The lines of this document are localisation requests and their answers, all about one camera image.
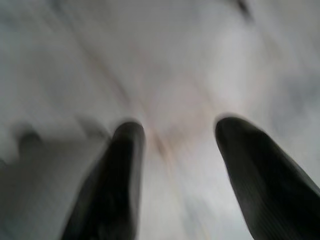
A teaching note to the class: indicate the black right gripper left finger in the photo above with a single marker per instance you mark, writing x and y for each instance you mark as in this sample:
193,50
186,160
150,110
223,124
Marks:
117,180

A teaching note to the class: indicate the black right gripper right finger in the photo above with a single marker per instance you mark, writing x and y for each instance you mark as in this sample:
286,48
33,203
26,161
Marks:
265,180

